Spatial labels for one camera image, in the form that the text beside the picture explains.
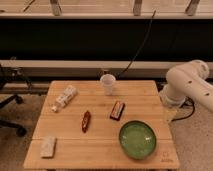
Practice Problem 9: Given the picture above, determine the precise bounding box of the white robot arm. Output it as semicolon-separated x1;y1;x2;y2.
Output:
159;60;213;112

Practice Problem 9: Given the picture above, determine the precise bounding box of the green ceramic bowl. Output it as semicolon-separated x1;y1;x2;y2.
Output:
119;120;157;160

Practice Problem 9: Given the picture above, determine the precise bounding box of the translucent plastic cup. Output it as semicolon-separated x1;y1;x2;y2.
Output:
100;74;116;95

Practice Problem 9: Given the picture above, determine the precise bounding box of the beige sponge block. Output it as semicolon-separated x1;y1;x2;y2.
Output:
40;136;56;158

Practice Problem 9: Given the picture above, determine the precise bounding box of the black office chair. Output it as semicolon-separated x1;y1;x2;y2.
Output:
0;63;34;137

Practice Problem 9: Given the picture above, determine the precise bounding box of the black hanging cable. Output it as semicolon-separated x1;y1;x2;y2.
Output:
116;9;157;79

